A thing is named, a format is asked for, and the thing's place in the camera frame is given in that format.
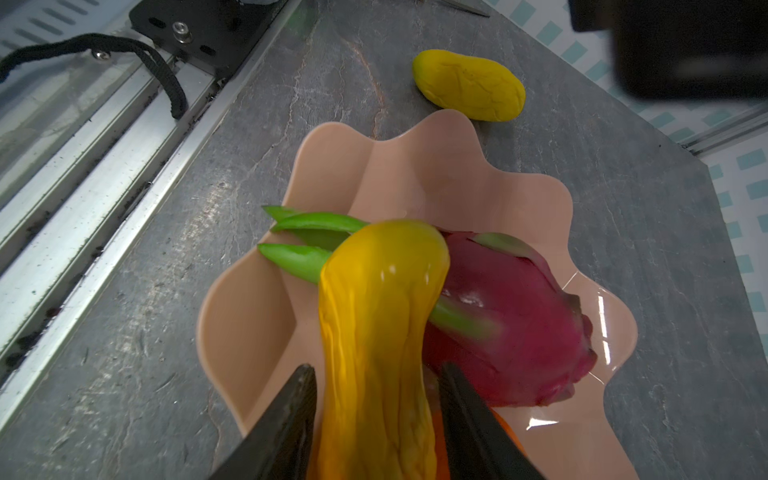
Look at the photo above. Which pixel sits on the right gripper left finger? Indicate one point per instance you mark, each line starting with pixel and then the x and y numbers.
pixel 279 445

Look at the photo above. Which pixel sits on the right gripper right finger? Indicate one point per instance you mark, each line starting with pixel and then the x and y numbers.
pixel 477 445

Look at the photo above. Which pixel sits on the pink dragon fruit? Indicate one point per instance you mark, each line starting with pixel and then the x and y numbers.
pixel 501 316

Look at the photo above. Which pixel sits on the pink scalloped fruit bowl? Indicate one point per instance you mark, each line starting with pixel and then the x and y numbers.
pixel 258 324

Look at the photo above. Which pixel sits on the yellow orange squash fruit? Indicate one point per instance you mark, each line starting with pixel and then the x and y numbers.
pixel 378 354

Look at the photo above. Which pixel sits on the yellow mango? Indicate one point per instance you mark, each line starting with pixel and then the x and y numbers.
pixel 479 88

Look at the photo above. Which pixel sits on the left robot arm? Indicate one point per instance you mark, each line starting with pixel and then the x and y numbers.
pixel 682 49

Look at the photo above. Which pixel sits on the aluminium mounting rail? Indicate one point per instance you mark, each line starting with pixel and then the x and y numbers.
pixel 97 124

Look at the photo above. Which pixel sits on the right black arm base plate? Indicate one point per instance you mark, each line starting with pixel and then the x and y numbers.
pixel 215 36

